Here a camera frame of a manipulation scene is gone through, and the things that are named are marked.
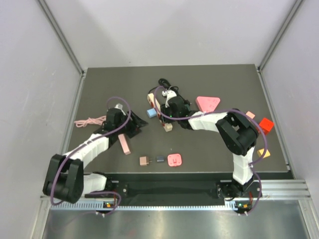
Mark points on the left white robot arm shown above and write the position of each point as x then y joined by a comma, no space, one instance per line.
65,179

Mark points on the small pink usb plug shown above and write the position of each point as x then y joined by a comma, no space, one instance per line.
174,160

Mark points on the blue plug adapter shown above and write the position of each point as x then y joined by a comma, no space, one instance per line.
151,113

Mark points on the peach plug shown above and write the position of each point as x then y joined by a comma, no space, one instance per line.
250,114

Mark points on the pink long power strip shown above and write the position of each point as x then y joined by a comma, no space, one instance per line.
124,144

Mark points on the left aluminium frame post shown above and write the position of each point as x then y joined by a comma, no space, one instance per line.
59,33

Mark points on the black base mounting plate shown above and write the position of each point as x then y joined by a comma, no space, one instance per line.
213,184

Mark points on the pink triangular socket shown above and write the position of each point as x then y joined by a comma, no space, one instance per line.
207,104

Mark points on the red cube plug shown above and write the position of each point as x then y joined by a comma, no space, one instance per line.
266,125

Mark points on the yellow orange plug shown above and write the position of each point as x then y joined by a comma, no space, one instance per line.
262,154

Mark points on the beige power strip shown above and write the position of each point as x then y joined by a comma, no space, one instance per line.
155,104

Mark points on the grey slotted cable duct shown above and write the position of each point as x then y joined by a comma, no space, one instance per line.
105,206

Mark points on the small pink plug adapter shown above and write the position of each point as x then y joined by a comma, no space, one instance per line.
145,160

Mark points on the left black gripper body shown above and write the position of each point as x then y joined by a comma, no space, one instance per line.
129,129

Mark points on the small purple grey plug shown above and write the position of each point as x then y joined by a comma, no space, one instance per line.
160,159

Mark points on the aluminium frame post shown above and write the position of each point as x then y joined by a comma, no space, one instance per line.
280,34
59,33

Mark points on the right aluminium frame post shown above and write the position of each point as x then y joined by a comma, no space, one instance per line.
280,34

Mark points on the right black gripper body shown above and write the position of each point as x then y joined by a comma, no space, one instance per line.
166,109

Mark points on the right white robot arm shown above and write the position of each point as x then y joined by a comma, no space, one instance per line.
237,132

